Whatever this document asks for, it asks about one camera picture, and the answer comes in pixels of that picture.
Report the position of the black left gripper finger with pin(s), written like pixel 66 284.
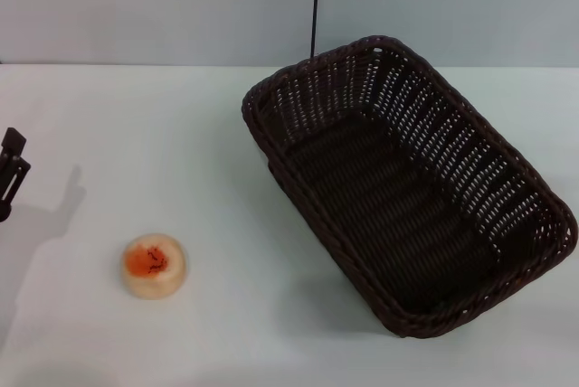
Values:
pixel 12 165

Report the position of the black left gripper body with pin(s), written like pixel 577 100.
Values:
pixel 3 214

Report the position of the dark brown woven basket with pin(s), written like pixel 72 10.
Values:
pixel 389 206

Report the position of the round bun with orange topping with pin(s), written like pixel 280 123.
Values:
pixel 154 269

